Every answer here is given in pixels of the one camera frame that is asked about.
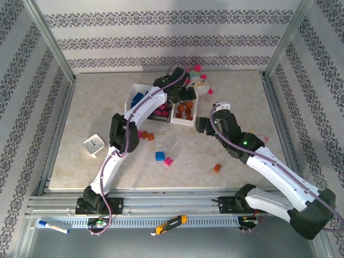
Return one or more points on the small green circuit board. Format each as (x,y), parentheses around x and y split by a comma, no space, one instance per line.
(98,222)
(248,220)

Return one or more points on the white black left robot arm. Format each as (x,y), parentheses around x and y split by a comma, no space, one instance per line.
(150,107)

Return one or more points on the aluminium side rail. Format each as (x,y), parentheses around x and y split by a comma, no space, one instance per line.
(58,134)
(275,107)

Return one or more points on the white container with orange legos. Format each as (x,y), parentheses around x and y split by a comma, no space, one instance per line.
(185,123)

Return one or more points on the white pink card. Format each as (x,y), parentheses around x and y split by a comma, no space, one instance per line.
(262,137)

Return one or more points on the aluminium frame post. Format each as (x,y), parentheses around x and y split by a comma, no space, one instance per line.
(288,37)
(49,37)

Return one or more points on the yellow black utility knife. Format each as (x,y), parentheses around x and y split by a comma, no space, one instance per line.
(172,223)

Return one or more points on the white container with blue legos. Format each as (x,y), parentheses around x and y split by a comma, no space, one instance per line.
(130,94)

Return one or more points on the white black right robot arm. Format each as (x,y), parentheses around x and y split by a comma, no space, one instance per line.
(276,180)

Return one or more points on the white pink plush toy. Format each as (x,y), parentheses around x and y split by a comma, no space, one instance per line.
(201,86)

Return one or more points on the black container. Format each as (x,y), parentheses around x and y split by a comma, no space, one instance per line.
(161,119)

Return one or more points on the white blue marker pen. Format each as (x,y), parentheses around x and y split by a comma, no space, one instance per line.
(53,227)

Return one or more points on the white square clock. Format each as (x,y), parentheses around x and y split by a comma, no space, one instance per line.
(92,145)

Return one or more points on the aluminium mounting rail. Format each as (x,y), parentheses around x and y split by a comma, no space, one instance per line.
(166,201)

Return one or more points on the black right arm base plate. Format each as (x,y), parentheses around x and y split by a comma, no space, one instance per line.
(225,205)

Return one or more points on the blue long lego brick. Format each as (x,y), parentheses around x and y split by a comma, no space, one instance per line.
(137,96)

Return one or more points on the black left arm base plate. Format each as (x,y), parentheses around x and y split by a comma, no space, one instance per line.
(117,205)

